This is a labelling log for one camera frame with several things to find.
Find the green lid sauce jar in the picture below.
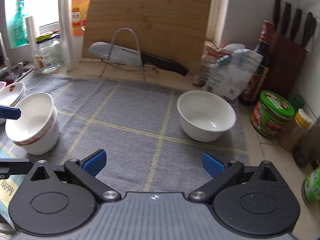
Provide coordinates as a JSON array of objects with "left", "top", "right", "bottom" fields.
[{"left": 251, "top": 90, "right": 296, "bottom": 138}]

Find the green detergent bottle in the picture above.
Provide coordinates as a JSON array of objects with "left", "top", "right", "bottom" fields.
[{"left": 14, "top": 1, "right": 28, "bottom": 47}]

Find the plain white bowl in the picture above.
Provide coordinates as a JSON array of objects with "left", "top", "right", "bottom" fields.
[{"left": 176, "top": 90, "right": 236, "bottom": 142}]

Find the red white snack bag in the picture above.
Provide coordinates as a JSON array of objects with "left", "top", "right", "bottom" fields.
[{"left": 193, "top": 42, "right": 245, "bottom": 86}]

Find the plastic cup stack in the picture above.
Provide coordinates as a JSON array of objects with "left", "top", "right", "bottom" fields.
[
  {"left": 57, "top": 0, "right": 78, "bottom": 72},
  {"left": 25, "top": 16, "right": 40, "bottom": 70}
]

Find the white fruit plate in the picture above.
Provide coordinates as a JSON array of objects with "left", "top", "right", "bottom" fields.
[
  {"left": 0, "top": 82, "right": 27, "bottom": 104},
  {"left": 0, "top": 89, "right": 27, "bottom": 126}
]

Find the wire knife stand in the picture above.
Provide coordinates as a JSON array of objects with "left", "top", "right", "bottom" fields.
[{"left": 99, "top": 28, "right": 158, "bottom": 81}]

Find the teal happy every day mat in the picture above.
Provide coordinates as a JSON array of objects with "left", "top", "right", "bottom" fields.
[{"left": 1, "top": 144, "right": 28, "bottom": 226}]

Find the bamboo cutting board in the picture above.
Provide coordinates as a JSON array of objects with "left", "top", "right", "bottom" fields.
[{"left": 82, "top": 0, "right": 211, "bottom": 74}]

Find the green cap small bottle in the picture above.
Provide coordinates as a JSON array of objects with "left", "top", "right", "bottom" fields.
[{"left": 290, "top": 94, "right": 305, "bottom": 111}]

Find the steel kitchen sink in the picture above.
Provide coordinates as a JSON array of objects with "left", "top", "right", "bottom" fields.
[{"left": 1, "top": 61, "right": 34, "bottom": 85}]

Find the plastic cup stack right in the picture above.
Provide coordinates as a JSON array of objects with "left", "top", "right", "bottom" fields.
[{"left": 57, "top": 0, "right": 78, "bottom": 72}]

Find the dark oil glass bottle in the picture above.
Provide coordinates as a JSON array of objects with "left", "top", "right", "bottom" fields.
[{"left": 292, "top": 119, "right": 319, "bottom": 168}]

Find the orange oil jug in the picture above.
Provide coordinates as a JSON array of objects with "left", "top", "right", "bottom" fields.
[{"left": 71, "top": 0, "right": 90, "bottom": 37}]

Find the dark red knife block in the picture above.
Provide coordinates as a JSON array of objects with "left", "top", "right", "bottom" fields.
[{"left": 260, "top": 0, "right": 317, "bottom": 98}]

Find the white printed food bag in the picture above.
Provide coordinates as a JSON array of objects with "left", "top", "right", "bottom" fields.
[{"left": 202, "top": 48, "right": 263, "bottom": 101}]

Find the dark soy sauce bottle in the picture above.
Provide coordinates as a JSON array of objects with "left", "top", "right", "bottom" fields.
[{"left": 238, "top": 19, "right": 276, "bottom": 107}]

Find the sink soap dispenser pump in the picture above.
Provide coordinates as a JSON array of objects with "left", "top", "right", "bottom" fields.
[{"left": 16, "top": 62, "right": 24, "bottom": 76}]

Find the plastic cup stack left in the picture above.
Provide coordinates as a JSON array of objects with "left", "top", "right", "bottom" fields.
[{"left": 25, "top": 16, "right": 40, "bottom": 70}]

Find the green label glass jar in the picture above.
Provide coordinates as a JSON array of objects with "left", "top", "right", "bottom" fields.
[{"left": 302, "top": 167, "right": 320, "bottom": 204}]

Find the yellow lid spice jar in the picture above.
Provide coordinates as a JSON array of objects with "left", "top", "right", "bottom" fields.
[{"left": 278, "top": 108, "right": 312, "bottom": 151}]

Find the steel cleaver black handle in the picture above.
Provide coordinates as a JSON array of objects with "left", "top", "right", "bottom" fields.
[{"left": 87, "top": 42, "right": 189, "bottom": 76}]

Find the grey checked table mat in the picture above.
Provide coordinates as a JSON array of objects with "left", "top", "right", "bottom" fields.
[{"left": 25, "top": 74, "right": 249, "bottom": 193}]

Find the glass jar green lid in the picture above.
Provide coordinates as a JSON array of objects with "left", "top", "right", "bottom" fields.
[{"left": 35, "top": 29, "right": 62, "bottom": 74}]

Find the white bowl pink pattern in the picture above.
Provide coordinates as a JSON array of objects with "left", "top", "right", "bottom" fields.
[{"left": 5, "top": 92, "right": 57, "bottom": 146}]

